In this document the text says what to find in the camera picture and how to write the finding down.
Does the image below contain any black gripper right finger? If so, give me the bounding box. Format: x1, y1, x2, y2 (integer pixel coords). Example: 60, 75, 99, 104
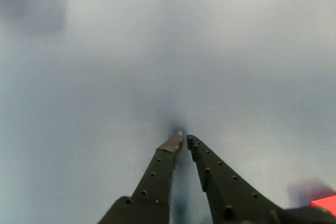
186, 134, 283, 224

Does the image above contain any gripper black left finger with grey tip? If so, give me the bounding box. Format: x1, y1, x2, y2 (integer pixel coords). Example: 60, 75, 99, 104
97, 130, 184, 224

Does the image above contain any red cube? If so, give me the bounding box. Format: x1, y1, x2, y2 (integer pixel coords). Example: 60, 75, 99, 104
311, 196, 336, 209

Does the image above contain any dark blue mat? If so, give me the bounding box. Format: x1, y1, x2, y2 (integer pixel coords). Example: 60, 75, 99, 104
0, 0, 336, 224

